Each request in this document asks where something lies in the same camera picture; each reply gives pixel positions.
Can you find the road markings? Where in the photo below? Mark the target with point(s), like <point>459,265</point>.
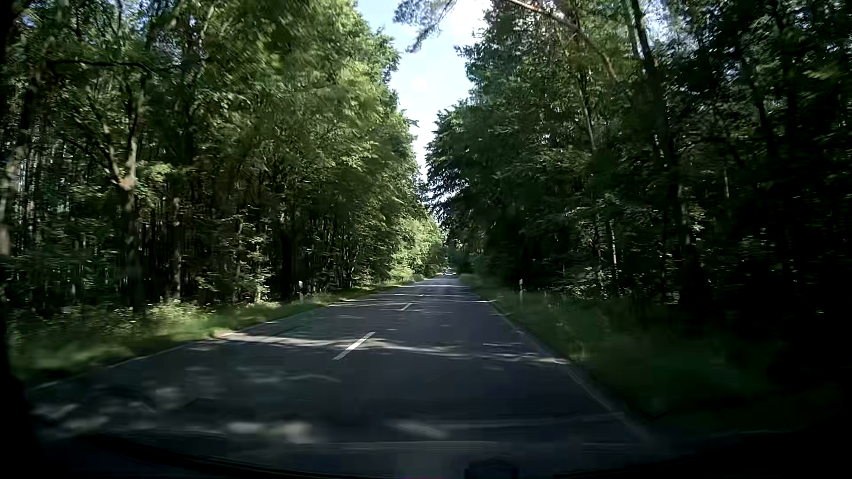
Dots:
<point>353,345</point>

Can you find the grey asphalt road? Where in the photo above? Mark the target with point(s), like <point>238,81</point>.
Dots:
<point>426,372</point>

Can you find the car's own bonnet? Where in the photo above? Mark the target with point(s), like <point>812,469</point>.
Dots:
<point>426,462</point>

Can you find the wood of green trees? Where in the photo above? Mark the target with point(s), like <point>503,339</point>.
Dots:
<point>632,146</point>
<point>199,153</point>

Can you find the grass verge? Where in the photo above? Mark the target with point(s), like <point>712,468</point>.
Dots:
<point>639,352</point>
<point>120,329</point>

